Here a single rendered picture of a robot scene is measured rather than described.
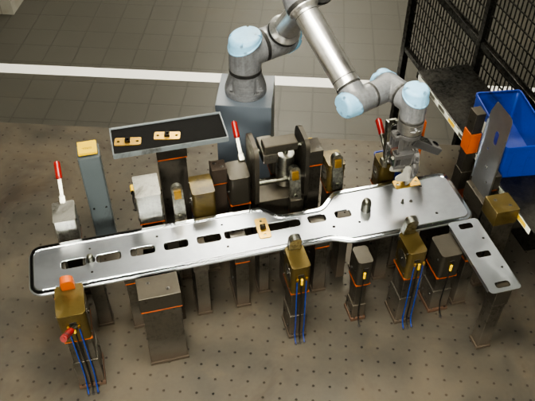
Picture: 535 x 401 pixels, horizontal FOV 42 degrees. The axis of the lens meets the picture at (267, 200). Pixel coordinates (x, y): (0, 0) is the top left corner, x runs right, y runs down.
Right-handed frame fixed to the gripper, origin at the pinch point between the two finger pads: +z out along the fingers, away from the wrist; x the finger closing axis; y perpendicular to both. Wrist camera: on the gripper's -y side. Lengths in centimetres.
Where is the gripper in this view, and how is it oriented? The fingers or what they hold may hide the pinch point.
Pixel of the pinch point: (407, 179)
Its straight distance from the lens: 223.2
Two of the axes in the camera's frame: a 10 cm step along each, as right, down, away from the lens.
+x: 2.5, 6.8, -6.9
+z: 0.0, 7.1, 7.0
